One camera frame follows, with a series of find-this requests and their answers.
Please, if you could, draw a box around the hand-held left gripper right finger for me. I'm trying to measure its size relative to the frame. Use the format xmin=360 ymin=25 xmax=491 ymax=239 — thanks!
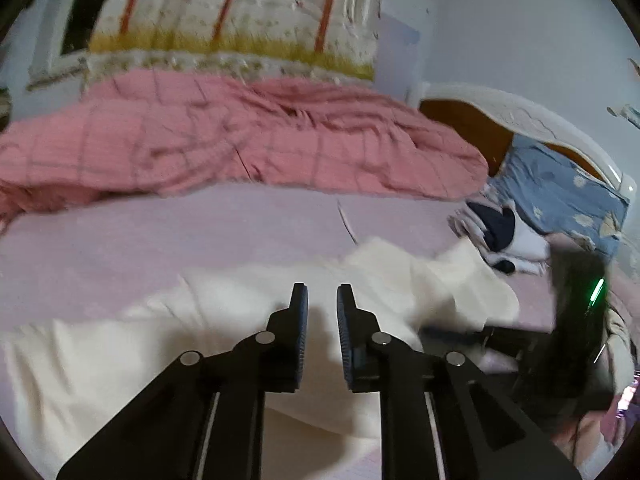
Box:
xmin=336 ymin=283 xmax=583 ymax=480

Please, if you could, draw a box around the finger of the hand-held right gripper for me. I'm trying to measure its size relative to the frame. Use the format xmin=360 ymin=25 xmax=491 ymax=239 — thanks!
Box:
xmin=422 ymin=327 xmax=538 ymax=358

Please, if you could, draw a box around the tree print curtain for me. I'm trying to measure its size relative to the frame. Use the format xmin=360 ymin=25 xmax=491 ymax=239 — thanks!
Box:
xmin=87 ymin=0 xmax=388 ymax=83

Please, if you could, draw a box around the white printed hoodie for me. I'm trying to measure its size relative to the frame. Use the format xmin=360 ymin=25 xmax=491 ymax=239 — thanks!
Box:
xmin=0 ymin=237 xmax=521 ymax=480

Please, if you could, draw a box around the white and navy clothes pile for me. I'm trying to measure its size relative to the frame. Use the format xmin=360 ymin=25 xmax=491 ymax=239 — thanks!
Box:
xmin=447 ymin=199 xmax=551 ymax=277

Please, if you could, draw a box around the blue floral pillow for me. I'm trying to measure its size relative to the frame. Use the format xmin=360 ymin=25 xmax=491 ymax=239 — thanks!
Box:
xmin=487 ymin=135 xmax=632 ymax=263

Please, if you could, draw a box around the pink checked quilt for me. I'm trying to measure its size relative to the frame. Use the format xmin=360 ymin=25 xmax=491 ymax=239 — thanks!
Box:
xmin=0 ymin=69 xmax=490 ymax=233

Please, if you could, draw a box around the white framed window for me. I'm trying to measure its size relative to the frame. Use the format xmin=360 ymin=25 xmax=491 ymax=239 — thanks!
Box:
xmin=27 ymin=0 xmax=131 ymax=91

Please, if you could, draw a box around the white and wooden headboard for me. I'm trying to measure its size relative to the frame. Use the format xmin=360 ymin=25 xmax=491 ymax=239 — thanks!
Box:
xmin=407 ymin=82 xmax=636 ymax=196

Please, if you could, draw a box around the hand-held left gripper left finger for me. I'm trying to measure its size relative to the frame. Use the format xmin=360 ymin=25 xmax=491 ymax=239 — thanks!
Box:
xmin=56 ymin=282 xmax=309 ymax=480

